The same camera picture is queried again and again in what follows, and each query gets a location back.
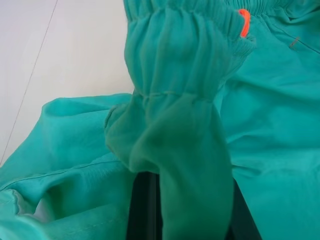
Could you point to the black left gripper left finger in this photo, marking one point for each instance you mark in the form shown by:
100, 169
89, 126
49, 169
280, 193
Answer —
143, 207

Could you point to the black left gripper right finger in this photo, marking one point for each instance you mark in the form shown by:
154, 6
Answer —
242, 220

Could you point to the teal green fabric shorts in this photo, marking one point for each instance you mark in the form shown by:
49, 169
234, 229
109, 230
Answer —
262, 125

